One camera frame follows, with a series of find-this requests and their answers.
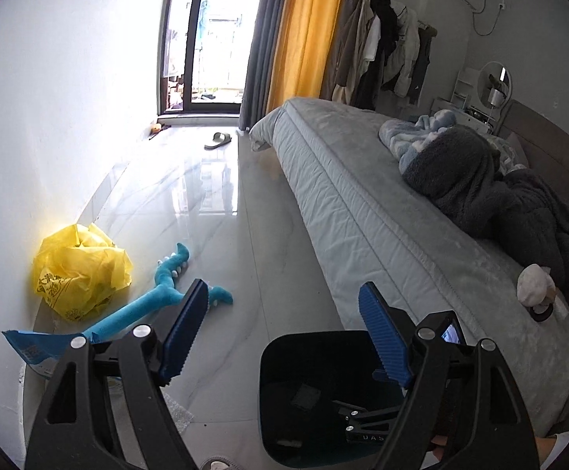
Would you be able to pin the white shelf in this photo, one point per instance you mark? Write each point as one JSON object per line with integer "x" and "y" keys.
{"x": 465, "y": 88}

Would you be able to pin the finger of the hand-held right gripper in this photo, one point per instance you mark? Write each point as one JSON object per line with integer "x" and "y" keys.
{"x": 372, "y": 428}

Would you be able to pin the blue plush toy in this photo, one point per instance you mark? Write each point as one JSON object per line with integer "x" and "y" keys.
{"x": 162, "y": 293}

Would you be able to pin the clear bubble wrap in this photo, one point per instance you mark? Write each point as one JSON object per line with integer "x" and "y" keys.
{"x": 179, "y": 413}

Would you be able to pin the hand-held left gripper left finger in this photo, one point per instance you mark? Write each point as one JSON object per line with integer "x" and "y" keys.
{"x": 179, "y": 338}

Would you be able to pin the person's right forearm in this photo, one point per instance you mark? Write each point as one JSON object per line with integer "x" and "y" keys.
{"x": 556, "y": 453}

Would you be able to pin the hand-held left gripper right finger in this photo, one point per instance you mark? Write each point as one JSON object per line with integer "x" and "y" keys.
{"x": 387, "y": 342}

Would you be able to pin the grey knitted slipper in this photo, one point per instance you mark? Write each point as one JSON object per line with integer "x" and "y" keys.
{"x": 218, "y": 464}

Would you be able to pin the yellow plastic bag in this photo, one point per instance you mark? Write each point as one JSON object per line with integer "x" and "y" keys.
{"x": 79, "y": 274}

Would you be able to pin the hanging white jacket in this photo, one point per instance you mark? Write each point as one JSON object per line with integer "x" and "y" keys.
{"x": 404, "y": 54}

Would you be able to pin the dark grey fleece blanket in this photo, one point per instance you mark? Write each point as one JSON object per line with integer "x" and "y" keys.
{"x": 485, "y": 181}

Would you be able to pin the white bedside table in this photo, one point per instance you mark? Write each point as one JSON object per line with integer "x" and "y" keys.
{"x": 465, "y": 117}

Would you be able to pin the glass balcony door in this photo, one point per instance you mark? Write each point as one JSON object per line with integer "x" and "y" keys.
{"x": 216, "y": 34}

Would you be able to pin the round white mirror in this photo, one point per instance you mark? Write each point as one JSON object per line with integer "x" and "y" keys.
{"x": 495, "y": 76}

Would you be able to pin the hanging black garment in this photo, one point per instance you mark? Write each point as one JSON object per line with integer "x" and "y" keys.
{"x": 385, "y": 19}

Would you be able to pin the small orange object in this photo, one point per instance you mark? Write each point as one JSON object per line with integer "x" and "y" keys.
{"x": 155, "y": 128}

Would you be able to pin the hanging white shirt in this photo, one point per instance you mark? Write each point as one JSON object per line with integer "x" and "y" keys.
{"x": 371, "y": 34}

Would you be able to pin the yellow curtain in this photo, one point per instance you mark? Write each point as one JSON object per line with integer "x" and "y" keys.
{"x": 304, "y": 34}

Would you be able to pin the brown headboard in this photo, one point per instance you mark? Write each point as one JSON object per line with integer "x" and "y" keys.
{"x": 549, "y": 132}

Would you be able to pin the blue white fleece blanket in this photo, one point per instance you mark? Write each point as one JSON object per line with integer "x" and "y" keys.
{"x": 412, "y": 137}

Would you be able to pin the hanging dark grey garment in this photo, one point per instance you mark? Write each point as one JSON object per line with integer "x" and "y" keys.
{"x": 424, "y": 58}

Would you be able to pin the dark teal waste bin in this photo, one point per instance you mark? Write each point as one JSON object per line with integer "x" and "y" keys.
{"x": 304, "y": 352}

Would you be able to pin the grey quilted bed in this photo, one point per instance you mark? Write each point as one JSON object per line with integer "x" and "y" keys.
{"x": 363, "y": 205}

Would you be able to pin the hanging grey coat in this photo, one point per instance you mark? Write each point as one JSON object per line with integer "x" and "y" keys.
{"x": 348, "y": 54}

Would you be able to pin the grey slide slipper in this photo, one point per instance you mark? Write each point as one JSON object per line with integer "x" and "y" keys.
{"x": 218, "y": 141}

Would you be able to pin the patterned pillow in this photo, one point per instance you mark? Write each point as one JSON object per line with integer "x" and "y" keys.
{"x": 510, "y": 154}

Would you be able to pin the blue white packaging bag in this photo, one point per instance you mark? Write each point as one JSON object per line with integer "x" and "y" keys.
{"x": 34, "y": 347}

